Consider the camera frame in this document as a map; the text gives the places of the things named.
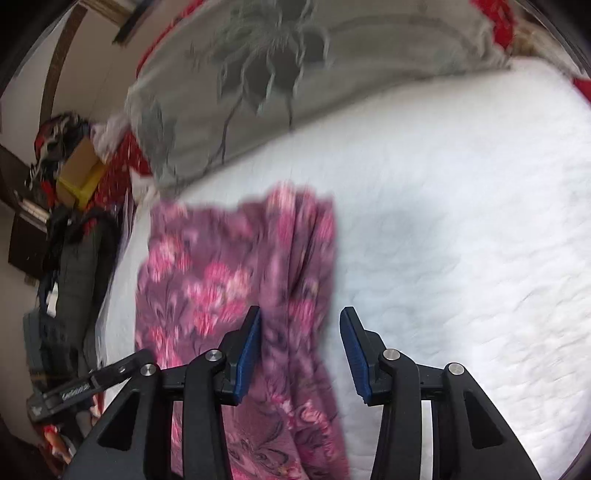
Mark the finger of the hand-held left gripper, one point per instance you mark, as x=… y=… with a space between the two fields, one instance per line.
x=124 y=367

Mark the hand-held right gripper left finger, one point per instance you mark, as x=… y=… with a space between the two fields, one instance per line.
x=244 y=355

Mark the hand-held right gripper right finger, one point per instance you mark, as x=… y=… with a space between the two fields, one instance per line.
x=358 y=355

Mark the purple floral garment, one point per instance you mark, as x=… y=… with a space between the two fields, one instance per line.
x=207 y=277

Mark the dark clothes pile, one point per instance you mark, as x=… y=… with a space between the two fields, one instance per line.
x=78 y=267

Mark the red and black clothes pile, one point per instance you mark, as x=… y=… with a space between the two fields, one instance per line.
x=57 y=134

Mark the blue grey crate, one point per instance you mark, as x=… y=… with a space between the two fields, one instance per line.
x=48 y=337

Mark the white quilted bed cover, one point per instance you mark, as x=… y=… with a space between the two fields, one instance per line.
x=461 y=230

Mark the dark wooden cabinet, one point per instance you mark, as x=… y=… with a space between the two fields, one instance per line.
x=18 y=221

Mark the yellow cardboard box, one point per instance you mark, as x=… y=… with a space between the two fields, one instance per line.
x=81 y=170

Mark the white plastic bag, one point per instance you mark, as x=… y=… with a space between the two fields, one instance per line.
x=108 y=131

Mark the grey floral pillow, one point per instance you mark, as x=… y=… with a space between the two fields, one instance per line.
x=369 y=69

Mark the brown wooden door frame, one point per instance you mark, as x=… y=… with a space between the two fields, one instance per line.
x=57 y=69

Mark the dark picture frame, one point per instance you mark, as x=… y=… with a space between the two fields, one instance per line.
x=131 y=21

